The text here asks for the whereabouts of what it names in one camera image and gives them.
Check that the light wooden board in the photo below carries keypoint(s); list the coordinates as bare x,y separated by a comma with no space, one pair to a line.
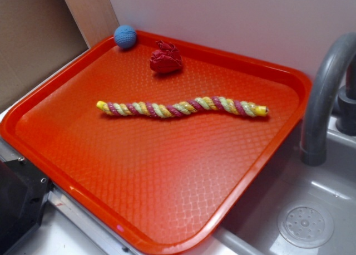
95,19

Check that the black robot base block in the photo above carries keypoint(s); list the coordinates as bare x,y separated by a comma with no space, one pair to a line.
24,194

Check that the gray curved faucet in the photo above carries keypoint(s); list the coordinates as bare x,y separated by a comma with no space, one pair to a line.
324,95

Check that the brown cardboard panel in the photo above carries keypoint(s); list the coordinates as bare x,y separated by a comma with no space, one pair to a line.
38,37

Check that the orange plastic tray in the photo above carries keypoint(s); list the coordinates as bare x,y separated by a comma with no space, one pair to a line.
163,185

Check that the dark gray faucet handle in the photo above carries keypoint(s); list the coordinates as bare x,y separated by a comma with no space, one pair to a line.
346,100

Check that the crumpled red cloth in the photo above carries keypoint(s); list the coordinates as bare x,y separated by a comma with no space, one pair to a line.
166,58

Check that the blue textured ball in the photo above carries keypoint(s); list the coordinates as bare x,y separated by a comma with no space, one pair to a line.
125,36

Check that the gray plastic sink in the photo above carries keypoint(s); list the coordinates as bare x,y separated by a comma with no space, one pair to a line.
292,208

